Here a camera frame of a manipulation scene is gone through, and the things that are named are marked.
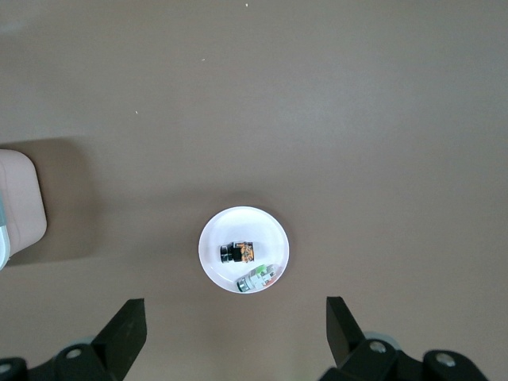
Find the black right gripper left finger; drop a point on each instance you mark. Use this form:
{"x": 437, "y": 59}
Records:
{"x": 123, "y": 337}

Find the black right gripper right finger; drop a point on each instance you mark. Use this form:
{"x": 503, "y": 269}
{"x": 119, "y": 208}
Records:
{"x": 345, "y": 341}

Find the white lidded box grey latches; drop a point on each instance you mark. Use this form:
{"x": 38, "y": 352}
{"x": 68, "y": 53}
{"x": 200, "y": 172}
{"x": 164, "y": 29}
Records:
{"x": 21, "y": 198}

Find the pale pink round plate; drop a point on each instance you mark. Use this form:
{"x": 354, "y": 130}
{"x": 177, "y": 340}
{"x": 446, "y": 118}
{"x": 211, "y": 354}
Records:
{"x": 242, "y": 226}

